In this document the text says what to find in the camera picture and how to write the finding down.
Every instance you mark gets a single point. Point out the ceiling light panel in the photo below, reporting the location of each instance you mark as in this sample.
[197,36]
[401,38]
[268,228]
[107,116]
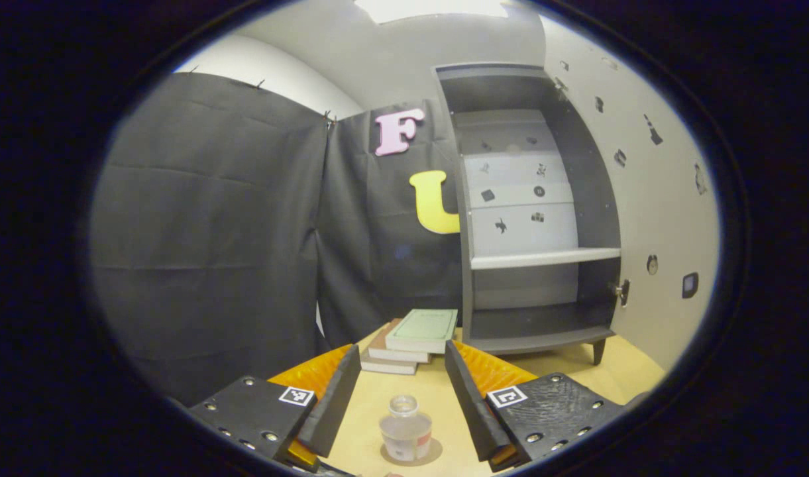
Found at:
[431,9]

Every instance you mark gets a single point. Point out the dark grey cabinet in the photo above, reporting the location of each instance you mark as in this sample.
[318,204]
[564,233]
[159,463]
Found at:
[593,199]

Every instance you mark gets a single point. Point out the black backdrop cloth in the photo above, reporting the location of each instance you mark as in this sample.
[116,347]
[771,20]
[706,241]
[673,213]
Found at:
[205,232]

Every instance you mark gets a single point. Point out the green book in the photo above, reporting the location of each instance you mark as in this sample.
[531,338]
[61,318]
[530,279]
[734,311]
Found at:
[423,328]

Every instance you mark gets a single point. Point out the white cabinet shelf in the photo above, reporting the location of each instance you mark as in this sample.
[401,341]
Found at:
[543,258]

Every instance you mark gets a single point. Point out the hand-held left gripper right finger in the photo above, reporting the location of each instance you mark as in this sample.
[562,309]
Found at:
[474,411]

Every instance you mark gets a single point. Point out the clear bottle with pump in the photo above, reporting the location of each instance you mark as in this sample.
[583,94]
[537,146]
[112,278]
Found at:
[405,430]

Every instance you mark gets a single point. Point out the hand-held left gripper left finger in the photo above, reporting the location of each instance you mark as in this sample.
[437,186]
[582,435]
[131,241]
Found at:
[334,404]

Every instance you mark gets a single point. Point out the brown book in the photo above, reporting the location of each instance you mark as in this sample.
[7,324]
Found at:
[381,344]

